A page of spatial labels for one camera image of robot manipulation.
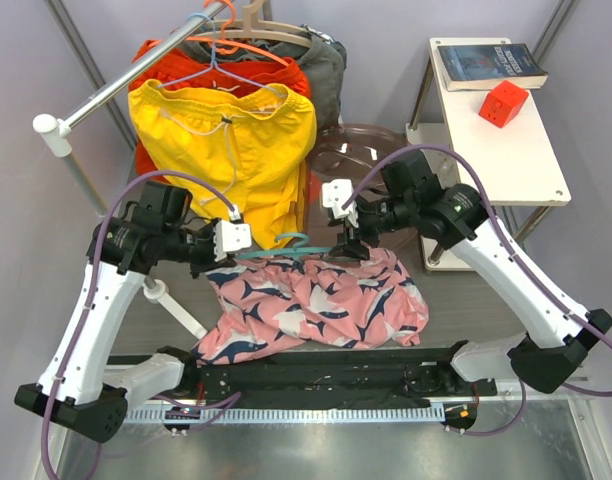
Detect transparent brown plastic basin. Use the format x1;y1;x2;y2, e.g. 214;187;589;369
306;124;408;246

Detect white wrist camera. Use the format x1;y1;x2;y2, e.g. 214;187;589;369
320;179;359;228
213;206;252;262

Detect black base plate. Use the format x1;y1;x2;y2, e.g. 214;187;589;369
162;348;498;410

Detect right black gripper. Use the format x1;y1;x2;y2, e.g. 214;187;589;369
328;195;415;261

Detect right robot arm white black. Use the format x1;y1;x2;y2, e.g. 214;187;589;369
320;145;612;395

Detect perforated metal cable rail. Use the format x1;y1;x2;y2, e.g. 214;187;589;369
125;402;445;425

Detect dark blue book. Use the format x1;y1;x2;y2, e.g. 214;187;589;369
437;43;548;91

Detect red cube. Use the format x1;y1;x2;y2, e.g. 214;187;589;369
479;80;529;128

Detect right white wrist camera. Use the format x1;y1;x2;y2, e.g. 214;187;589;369
320;179;359;228

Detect grey garment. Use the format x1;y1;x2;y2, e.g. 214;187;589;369
178;24;348;131

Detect yellow shorts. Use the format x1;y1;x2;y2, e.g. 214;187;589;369
128;79;316;250

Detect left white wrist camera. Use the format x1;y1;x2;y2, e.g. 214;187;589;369
213;206;252;262

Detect beige wooden hanger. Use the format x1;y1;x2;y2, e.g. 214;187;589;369
220;0;312;48

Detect blue wire hanger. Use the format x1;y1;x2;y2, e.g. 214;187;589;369
158;13;287;100

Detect pink whale print shorts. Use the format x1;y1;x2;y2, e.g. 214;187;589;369
191;248;429;365

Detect orange plastic hanger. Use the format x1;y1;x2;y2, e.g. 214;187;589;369
187;0;288;66

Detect white two-tier shelf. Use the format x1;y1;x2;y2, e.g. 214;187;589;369
406;37;571;243

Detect orange shorts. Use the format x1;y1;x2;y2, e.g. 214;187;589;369
129;47;311;175

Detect silver clothes rack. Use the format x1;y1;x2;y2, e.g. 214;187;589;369
32;0;209;341

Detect teal plastic hanger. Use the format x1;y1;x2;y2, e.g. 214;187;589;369
236;232;332;260

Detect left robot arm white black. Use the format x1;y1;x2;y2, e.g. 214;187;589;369
14;181;252;444

